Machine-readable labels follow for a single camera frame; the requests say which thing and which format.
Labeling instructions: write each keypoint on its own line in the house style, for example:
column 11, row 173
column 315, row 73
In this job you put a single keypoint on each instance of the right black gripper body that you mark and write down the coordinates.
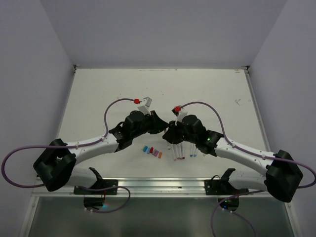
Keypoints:
column 191, row 138

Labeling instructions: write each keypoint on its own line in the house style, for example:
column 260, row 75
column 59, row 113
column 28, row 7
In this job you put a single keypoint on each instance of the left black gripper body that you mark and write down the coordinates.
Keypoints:
column 146, row 126

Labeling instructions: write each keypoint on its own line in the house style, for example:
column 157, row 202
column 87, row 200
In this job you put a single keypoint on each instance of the orange white pen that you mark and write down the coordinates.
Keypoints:
column 173, row 152

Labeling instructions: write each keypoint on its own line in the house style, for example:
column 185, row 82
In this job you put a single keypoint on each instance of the red capped white pen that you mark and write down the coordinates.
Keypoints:
column 182, row 151

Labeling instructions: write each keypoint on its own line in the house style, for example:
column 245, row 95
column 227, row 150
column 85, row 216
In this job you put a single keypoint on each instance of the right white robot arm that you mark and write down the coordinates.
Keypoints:
column 275, row 173

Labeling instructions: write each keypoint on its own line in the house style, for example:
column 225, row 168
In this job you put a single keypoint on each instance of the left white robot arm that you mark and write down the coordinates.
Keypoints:
column 57, row 165

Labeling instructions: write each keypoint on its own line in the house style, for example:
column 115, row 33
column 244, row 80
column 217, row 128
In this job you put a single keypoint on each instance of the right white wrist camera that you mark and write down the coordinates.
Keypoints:
column 180, row 113

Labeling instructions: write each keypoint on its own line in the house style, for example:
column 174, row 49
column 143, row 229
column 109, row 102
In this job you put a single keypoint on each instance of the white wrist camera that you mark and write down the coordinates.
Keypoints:
column 180, row 113
column 144, row 105

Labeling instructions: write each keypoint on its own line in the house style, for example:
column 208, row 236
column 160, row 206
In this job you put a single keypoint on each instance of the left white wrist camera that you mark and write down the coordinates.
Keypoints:
column 144, row 105

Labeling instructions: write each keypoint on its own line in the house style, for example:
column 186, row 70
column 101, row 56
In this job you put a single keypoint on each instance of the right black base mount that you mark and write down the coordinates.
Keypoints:
column 220, row 186

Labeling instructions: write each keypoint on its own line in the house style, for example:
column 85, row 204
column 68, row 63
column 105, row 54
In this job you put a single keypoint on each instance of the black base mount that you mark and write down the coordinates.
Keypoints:
column 98, row 190
column 220, row 186

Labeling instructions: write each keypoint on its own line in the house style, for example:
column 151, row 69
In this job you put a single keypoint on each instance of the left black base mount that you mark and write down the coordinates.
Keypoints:
column 98, row 190

